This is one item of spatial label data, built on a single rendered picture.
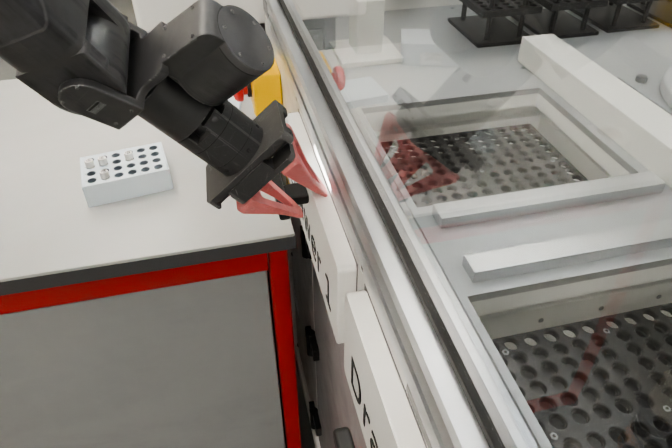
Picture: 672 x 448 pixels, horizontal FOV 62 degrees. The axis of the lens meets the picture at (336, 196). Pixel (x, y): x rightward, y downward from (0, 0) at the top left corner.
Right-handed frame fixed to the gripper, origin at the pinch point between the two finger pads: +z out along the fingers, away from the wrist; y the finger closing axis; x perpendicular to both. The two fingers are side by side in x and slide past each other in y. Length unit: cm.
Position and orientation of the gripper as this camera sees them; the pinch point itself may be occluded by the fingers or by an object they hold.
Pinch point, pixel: (308, 199)
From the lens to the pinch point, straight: 57.5
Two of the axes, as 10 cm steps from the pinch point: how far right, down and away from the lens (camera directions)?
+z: 6.5, 5.1, 5.6
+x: -2.0, -6.0, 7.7
